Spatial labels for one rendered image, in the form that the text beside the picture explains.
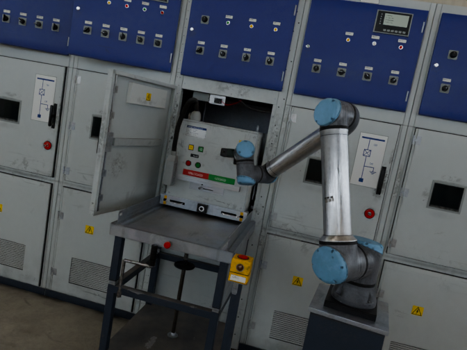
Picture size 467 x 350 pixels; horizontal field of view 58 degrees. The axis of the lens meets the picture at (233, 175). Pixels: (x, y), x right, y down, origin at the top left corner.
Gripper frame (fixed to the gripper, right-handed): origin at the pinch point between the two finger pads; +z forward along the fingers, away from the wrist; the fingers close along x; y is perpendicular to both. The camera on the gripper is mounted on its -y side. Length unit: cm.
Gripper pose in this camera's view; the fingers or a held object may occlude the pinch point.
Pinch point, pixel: (233, 158)
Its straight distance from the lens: 245.4
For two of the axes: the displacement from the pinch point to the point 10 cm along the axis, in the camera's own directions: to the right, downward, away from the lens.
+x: 1.6, -9.8, 1.2
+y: 9.8, 1.7, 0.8
